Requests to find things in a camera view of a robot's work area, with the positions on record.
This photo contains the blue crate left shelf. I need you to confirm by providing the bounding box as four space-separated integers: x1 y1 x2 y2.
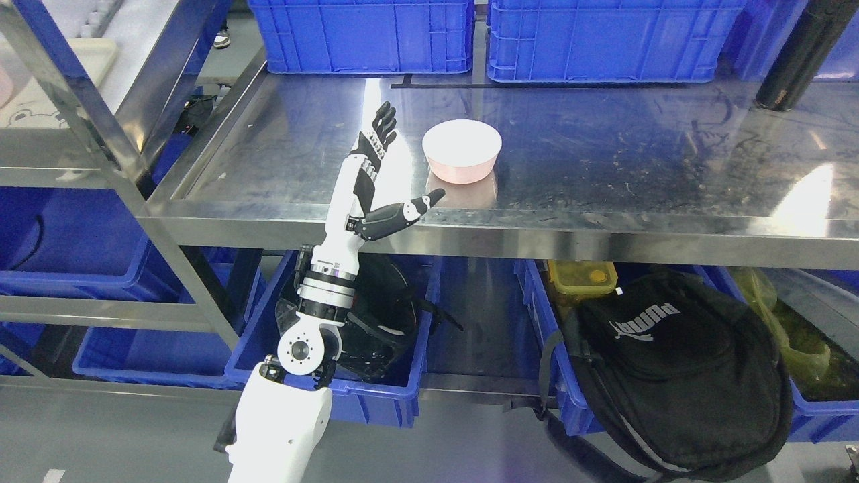
1 187 176 301

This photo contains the blue crate holding helmet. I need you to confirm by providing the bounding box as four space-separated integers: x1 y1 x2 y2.
225 251 442 428

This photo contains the blue crate top left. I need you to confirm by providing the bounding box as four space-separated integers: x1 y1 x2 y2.
248 1 475 74

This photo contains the blue crate top right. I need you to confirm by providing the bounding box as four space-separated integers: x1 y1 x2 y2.
486 1 746 83

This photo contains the steel shelf rack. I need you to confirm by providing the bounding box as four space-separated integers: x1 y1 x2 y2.
2 1 264 392

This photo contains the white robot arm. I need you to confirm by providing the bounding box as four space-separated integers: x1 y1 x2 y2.
226 244 359 482

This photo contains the yellow lidded container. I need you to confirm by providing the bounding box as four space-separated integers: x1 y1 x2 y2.
547 260 619 297

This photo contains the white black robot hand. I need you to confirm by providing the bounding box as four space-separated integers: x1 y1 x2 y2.
310 101 446 281

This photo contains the blue crate holding backpack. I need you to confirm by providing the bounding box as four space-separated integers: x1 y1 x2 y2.
513 259 858 443

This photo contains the black motorcycle helmet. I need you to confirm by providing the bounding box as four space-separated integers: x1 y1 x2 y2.
275 254 464 387

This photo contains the black cylinder bottle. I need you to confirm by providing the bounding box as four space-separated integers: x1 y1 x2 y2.
754 1 858 112

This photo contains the steel work table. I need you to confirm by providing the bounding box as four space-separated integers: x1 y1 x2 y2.
148 55 858 270

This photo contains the black puma backpack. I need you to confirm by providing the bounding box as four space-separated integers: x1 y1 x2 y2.
534 270 793 482

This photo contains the pink plastic bowl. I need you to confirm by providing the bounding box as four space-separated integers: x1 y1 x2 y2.
421 119 503 184

